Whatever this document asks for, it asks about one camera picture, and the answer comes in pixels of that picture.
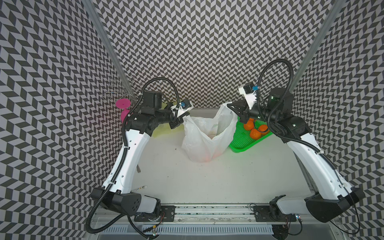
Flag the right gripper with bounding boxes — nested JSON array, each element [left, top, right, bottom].
[[227, 98, 280, 124]]

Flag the white plastic bag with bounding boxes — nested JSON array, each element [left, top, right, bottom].
[[182, 103, 238, 163]]

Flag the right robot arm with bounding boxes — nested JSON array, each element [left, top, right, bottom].
[[229, 84, 365, 223]]

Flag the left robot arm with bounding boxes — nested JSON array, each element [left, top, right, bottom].
[[91, 92, 194, 218]]

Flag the yellow green plastic bag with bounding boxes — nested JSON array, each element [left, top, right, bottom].
[[152, 123, 184, 138]]

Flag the orange upper middle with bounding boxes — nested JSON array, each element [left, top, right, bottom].
[[244, 118, 255, 131]]

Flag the orange under finger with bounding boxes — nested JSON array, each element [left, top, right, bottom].
[[250, 129, 263, 140]]

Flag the orange right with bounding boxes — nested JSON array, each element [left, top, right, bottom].
[[258, 125, 269, 135]]

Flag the green plastic basket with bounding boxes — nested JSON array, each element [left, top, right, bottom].
[[229, 119, 273, 153]]

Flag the pink plastic cup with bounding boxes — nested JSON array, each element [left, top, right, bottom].
[[121, 109, 130, 122]]

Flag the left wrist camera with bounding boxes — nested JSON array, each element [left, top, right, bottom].
[[171, 99, 194, 118]]

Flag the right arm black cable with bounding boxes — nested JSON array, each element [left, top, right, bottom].
[[256, 58, 361, 235]]

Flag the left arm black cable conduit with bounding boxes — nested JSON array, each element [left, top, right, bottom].
[[85, 77, 181, 235]]

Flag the wire rack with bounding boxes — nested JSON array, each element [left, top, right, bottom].
[[102, 78, 139, 102]]

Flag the spoon with patterned handle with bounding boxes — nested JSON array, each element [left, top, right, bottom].
[[131, 185, 148, 192]]

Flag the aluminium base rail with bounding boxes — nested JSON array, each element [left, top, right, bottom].
[[88, 204, 349, 240]]

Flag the aluminium corner post right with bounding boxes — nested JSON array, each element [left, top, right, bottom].
[[290, 0, 347, 93]]

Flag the aluminium corner post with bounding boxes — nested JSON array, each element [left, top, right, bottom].
[[290, 0, 347, 93], [82, 0, 136, 100]]

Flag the aluminium corner post left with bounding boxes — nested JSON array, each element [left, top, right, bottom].
[[82, 0, 136, 100]]

